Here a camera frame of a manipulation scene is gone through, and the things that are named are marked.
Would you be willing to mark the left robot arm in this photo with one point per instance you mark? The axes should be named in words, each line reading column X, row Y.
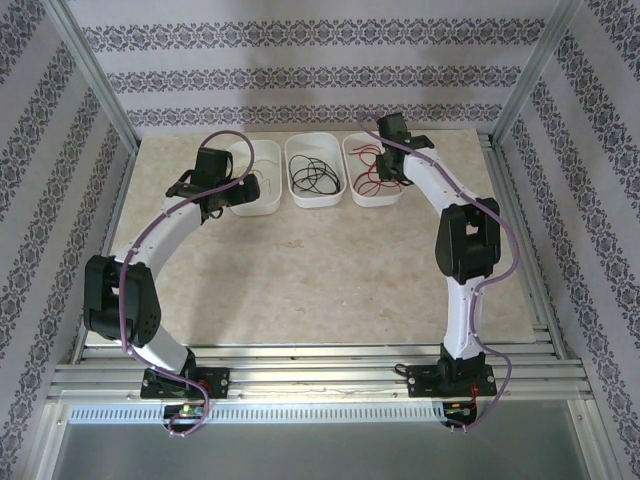
column 165, row 240

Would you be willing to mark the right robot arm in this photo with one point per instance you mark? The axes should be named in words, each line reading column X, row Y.
column 435, row 175

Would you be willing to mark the white plastic bin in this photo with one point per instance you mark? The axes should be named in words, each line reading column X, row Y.
column 255, row 207
column 375, row 200
column 315, row 200

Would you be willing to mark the small circuit board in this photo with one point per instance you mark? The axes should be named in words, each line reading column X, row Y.
column 457, row 409
column 187, row 411

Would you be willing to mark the grey metal panel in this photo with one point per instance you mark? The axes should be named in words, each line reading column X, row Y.
column 320, row 450

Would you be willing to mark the aluminium frame post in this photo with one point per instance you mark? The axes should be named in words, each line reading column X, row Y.
column 105, row 90
column 536, row 75

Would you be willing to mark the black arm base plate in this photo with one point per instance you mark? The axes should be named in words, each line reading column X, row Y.
column 425, row 382
column 217, row 382

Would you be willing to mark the aluminium frame rails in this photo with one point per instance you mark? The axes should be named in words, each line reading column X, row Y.
column 310, row 380

